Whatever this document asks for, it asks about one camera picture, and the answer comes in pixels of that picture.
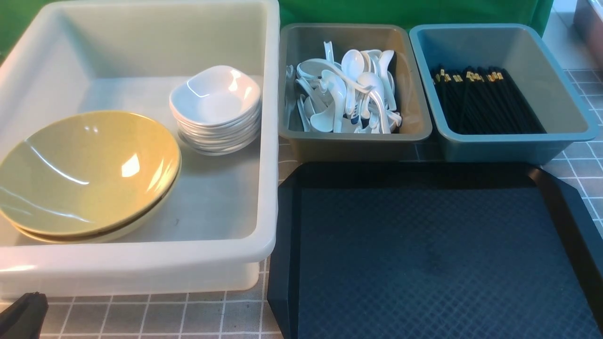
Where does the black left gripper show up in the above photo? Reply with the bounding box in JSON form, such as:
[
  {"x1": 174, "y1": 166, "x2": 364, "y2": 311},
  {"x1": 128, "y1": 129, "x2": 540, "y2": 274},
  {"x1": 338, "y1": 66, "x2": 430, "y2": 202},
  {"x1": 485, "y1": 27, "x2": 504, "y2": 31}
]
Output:
[{"x1": 0, "y1": 292, "x2": 48, "y2": 339}]

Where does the large white plastic tub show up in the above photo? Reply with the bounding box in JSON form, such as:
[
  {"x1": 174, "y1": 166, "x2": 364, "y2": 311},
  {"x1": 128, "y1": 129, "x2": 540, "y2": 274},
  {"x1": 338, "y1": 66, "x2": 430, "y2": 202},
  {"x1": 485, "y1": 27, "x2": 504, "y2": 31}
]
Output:
[{"x1": 1, "y1": 0, "x2": 280, "y2": 300}]

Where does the stack of white dishes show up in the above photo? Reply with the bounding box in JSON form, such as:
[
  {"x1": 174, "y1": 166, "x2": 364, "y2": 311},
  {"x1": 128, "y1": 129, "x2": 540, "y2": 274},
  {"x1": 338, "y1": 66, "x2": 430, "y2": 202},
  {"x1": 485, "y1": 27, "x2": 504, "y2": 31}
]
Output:
[{"x1": 169, "y1": 65, "x2": 262, "y2": 156}]

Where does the green backdrop cloth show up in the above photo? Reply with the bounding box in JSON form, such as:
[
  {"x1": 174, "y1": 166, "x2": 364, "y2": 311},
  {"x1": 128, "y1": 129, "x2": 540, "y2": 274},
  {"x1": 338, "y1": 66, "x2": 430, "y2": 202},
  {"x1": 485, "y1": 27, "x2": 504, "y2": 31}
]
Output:
[{"x1": 0, "y1": 0, "x2": 554, "y2": 64}]

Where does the black textured serving tray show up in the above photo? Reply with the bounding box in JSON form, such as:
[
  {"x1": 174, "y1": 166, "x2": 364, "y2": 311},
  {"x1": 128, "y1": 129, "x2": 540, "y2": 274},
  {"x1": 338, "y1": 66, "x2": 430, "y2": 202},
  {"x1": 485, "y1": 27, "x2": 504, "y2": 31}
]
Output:
[{"x1": 267, "y1": 162, "x2": 602, "y2": 339}]

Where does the grey spoon bin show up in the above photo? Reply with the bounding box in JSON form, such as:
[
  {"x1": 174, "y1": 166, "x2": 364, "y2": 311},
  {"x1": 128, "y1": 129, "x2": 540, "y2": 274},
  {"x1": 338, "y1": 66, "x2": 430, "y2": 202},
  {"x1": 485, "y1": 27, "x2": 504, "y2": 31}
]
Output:
[{"x1": 278, "y1": 23, "x2": 432, "y2": 163}]

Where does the pile of white soup spoons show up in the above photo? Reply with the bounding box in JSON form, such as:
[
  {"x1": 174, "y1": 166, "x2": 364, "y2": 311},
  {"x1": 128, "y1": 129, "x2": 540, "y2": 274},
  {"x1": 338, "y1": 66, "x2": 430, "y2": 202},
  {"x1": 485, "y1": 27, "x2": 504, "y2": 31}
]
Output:
[{"x1": 285, "y1": 41, "x2": 403, "y2": 134}]

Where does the bundle of black chopsticks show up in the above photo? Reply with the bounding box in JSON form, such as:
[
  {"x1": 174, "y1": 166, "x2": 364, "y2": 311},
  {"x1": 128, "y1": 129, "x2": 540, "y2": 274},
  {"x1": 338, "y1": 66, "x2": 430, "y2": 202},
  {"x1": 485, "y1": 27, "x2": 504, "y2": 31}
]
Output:
[{"x1": 430, "y1": 65, "x2": 546, "y2": 135}]

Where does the blue chopstick bin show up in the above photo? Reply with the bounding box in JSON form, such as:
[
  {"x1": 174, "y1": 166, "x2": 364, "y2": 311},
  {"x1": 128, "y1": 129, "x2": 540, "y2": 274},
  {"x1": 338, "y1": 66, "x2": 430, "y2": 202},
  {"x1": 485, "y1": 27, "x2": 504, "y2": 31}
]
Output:
[{"x1": 409, "y1": 23, "x2": 599, "y2": 165}]

